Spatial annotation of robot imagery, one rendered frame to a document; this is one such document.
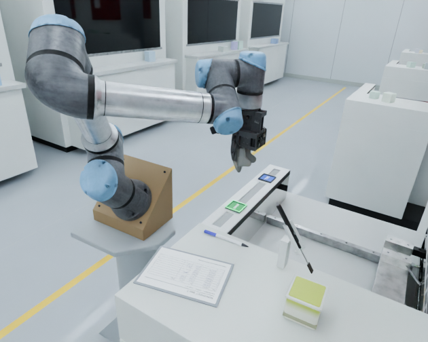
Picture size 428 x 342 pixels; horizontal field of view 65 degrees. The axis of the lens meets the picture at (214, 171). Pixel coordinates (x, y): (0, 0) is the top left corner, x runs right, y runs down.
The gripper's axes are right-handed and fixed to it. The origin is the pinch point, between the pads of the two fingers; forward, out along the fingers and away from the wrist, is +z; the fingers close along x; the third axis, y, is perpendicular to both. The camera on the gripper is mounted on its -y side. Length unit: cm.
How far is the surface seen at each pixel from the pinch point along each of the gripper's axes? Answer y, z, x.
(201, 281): 10.4, 13.8, -35.7
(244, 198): 0.2, 15.1, 7.7
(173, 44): -295, 7, 346
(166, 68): -256, 30, 280
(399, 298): 53, 23, -3
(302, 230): 20.2, 26.2, 17.0
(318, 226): 23.8, 28.7, 27.0
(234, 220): 4.0, 14.7, -6.9
